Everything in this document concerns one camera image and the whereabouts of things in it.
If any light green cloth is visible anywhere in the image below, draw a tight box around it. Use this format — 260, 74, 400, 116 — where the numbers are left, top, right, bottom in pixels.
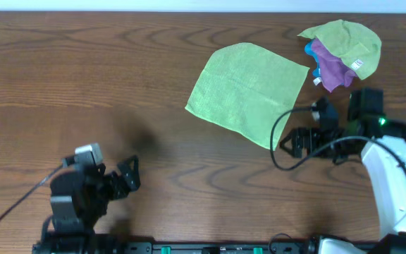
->
185, 42, 309, 150

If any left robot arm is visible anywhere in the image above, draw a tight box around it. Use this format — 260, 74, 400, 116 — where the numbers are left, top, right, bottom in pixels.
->
32, 152, 140, 253

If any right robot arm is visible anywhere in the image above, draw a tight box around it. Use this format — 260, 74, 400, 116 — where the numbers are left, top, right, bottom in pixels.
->
278, 88, 406, 253

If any purple cloth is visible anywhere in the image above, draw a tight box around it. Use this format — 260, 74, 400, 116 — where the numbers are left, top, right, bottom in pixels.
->
310, 39, 357, 92

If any blue cloth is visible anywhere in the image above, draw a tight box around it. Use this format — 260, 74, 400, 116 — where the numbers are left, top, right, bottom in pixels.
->
304, 40, 321, 78

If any olive green cloth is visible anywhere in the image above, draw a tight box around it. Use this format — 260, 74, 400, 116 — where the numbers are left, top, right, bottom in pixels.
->
298, 20, 382, 80

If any right black cable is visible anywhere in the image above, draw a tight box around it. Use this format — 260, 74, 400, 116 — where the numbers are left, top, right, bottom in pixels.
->
269, 105, 406, 244

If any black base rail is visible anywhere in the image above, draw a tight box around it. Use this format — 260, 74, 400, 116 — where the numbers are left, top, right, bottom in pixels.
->
31, 241, 316, 254

